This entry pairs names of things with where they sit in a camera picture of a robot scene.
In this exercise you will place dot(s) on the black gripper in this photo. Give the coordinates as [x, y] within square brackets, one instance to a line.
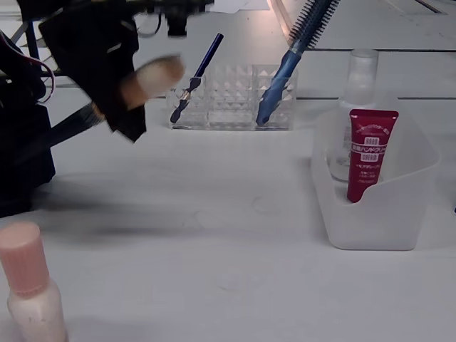
[93, 73]

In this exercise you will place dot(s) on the pink bottle with ribbed cap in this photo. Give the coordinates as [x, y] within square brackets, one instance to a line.
[23, 256]

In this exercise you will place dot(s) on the clear spray bottle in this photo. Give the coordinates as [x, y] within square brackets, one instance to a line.
[361, 82]

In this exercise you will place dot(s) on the clear acrylic organizer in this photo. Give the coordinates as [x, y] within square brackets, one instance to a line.
[228, 107]

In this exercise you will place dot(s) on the dark blue eyeliner pencil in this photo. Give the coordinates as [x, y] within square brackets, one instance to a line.
[210, 53]

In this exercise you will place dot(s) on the black wheeled stand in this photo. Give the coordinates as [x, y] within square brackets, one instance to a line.
[32, 42]

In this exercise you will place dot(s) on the white paper sheet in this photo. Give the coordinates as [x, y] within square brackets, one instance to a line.
[231, 3]

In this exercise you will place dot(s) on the blue round hairbrush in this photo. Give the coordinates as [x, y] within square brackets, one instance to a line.
[292, 60]

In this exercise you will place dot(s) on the pale pink curved tube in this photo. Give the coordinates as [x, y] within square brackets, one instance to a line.
[276, 9]

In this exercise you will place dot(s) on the red hand cream tube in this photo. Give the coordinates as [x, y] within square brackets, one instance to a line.
[370, 149]

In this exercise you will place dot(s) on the frosted plastic bin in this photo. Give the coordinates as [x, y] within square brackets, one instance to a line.
[374, 221]

